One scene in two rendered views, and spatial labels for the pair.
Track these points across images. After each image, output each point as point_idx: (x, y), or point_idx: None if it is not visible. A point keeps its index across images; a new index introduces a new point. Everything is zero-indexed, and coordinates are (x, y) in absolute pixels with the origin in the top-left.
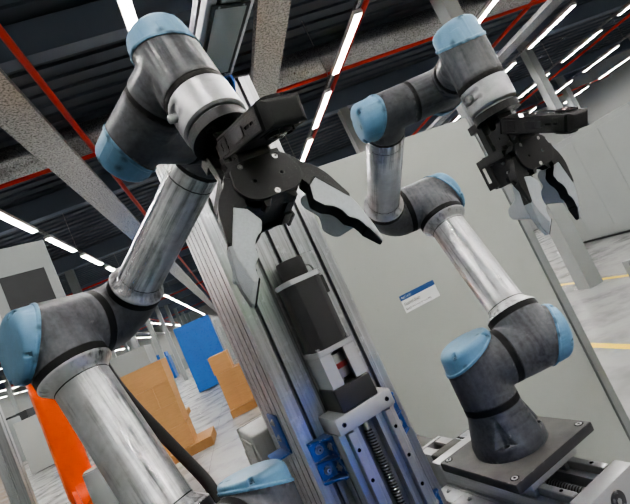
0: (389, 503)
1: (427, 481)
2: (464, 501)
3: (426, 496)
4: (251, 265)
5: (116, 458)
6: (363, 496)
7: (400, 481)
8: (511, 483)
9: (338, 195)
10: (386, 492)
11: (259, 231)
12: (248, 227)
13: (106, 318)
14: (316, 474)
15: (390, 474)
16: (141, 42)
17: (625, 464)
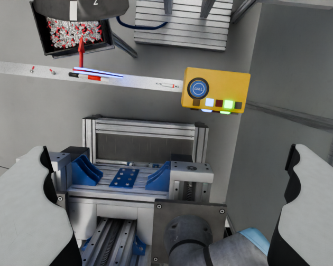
0: (116, 250)
1: (87, 246)
2: (76, 233)
3: (96, 238)
4: (310, 161)
5: None
6: (126, 263)
7: (99, 258)
8: (64, 197)
9: None
10: (113, 255)
11: (288, 207)
12: (324, 226)
13: None
14: None
15: (102, 262)
16: None
17: (18, 160)
